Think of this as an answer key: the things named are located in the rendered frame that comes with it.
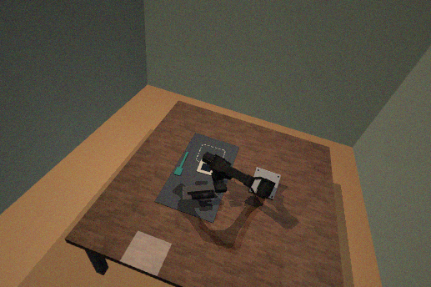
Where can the green flat trowel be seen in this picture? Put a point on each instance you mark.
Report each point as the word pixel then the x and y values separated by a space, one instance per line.
pixel 179 169

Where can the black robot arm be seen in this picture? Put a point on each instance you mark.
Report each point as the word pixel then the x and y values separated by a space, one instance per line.
pixel 219 165

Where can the beige square tile with dark centre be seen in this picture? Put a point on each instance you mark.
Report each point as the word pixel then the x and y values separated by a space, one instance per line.
pixel 204 168

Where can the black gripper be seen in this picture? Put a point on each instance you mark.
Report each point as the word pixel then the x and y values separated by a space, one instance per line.
pixel 219 186

